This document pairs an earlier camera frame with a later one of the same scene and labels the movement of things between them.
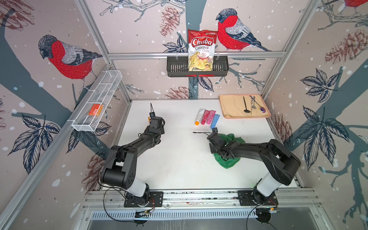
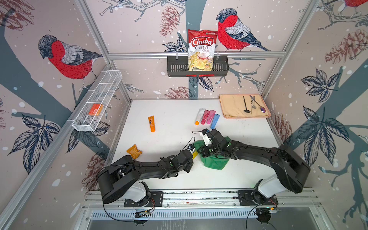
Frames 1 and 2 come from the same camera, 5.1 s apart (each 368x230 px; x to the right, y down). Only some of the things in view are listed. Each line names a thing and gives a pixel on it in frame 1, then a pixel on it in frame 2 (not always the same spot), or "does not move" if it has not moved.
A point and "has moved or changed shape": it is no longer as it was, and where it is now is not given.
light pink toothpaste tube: [211, 116] does not move
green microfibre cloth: [228, 163] has moved or changed shape
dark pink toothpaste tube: [205, 117] does not move
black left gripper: [162, 130] to [190, 165]
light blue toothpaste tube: [215, 120] does not move
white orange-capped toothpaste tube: [199, 116] does not move
